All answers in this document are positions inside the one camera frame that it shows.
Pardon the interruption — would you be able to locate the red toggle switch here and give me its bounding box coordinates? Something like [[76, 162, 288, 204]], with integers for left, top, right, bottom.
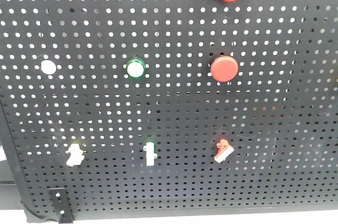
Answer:
[[214, 139, 234, 163]]

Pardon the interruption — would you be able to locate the black perforated pegboard panel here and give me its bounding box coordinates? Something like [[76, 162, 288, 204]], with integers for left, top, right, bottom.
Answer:
[[1, 0, 337, 222]]

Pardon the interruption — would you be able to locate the green illuminated push button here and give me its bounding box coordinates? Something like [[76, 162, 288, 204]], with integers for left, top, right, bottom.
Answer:
[[126, 58, 146, 79]]

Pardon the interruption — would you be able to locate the lower red push button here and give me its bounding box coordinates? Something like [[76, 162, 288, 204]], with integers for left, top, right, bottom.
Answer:
[[210, 56, 239, 82]]

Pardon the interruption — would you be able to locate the left black pegboard clamp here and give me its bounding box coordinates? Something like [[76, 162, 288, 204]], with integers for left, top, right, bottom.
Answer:
[[49, 188, 73, 223]]

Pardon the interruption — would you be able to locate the yellow toggle switch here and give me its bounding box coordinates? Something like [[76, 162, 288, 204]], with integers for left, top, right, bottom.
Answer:
[[66, 144, 85, 167]]

